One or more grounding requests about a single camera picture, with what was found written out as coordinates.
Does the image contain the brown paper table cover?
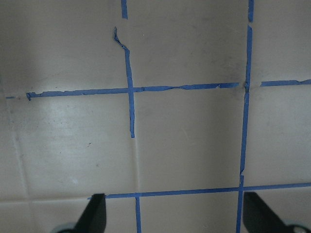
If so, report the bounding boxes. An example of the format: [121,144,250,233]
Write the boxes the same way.
[0,0,311,233]

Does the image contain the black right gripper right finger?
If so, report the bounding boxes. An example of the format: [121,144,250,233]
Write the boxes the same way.
[242,192,287,233]

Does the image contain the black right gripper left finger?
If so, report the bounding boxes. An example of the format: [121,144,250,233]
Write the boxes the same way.
[74,194,107,233]

